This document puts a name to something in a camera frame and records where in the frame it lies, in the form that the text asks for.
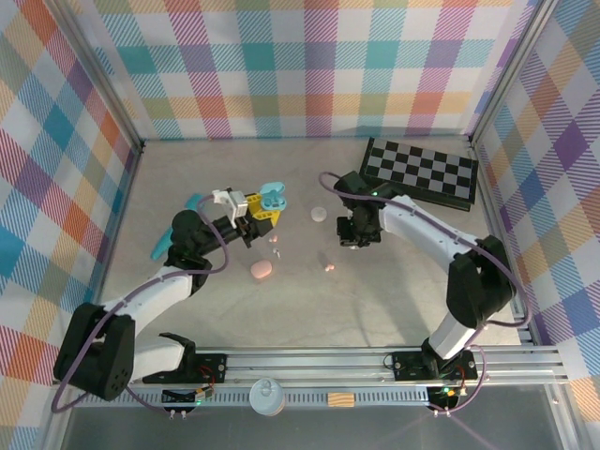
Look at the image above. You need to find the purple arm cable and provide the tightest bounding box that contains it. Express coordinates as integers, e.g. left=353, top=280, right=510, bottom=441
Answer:
left=51, top=195, right=231, bottom=416
left=318, top=171, right=533, bottom=416

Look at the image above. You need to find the white tin can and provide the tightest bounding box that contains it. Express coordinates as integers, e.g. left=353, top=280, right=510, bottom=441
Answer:
left=248, top=377, right=286, bottom=416

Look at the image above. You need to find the blue earbud charging case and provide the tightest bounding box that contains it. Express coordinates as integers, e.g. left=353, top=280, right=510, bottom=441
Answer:
left=259, top=181, right=288, bottom=211

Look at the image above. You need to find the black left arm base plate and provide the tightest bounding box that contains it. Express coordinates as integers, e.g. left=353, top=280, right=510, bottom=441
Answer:
left=187, top=352, right=230, bottom=384

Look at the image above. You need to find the teal cylindrical tube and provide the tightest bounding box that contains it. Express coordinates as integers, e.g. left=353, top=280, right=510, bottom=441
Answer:
left=149, top=194, right=203, bottom=262

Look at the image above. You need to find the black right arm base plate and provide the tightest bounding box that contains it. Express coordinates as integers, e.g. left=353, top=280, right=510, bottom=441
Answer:
left=391, top=350, right=479, bottom=382

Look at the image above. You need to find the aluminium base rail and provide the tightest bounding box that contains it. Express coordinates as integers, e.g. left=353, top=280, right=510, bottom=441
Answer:
left=112, top=346, right=569, bottom=390

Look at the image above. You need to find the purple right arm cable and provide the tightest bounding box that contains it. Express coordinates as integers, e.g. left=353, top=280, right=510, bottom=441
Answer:
left=318, top=171, right=533, bottom=416

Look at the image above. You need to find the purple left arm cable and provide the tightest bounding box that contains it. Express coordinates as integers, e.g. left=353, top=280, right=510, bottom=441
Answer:
left=51, top=195, right=231, bottom=416

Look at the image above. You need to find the slotted grey cable duct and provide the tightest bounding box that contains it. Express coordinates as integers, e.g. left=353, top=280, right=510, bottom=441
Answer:
left=105, top=390, right=440, bottom=408

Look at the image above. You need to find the aluminium frame post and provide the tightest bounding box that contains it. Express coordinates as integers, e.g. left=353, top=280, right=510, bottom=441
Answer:
left=468, top=0, right=562, bottom=146
left=44, top=0, right=146, bottom=158

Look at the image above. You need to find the black and silver chessboard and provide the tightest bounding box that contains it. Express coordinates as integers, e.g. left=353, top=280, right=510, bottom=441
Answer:
left=358, top=136, right=480, bottom=215

